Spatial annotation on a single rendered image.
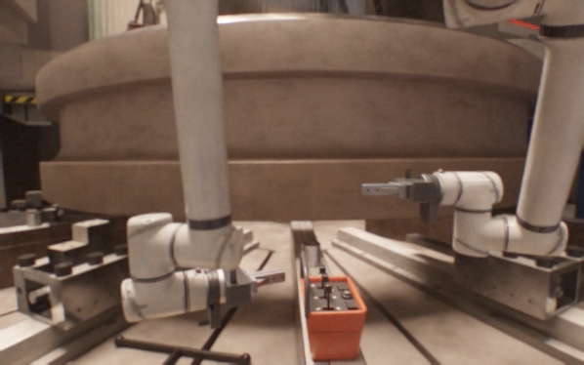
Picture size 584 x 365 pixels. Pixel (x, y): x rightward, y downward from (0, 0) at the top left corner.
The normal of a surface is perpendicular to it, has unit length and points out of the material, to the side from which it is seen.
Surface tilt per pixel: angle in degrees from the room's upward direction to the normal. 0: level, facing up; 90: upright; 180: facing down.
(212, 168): 95
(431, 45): 90
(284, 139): 77
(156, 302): 90
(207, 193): 96
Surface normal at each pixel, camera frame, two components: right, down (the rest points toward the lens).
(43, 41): 0.36, 0.08
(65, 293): 0.93, 0.02
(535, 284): -0.91, 0.04
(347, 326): 0.03, 0.21
